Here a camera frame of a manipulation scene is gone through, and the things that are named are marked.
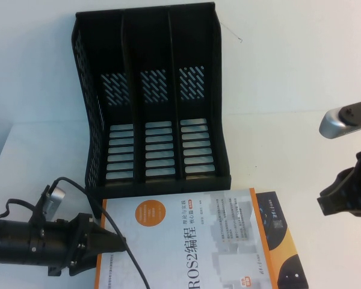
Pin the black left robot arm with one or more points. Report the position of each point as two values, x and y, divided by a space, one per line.
15 241

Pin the white orange ROS2 book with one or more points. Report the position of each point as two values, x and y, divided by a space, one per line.
183 241

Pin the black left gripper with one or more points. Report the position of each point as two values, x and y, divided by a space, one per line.
69 244

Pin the dark colourful robot book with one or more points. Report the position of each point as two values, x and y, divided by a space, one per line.
282 241

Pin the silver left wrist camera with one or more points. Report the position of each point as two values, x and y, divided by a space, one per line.
54 201

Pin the black plastic book stand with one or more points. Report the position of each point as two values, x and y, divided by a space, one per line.
156 99

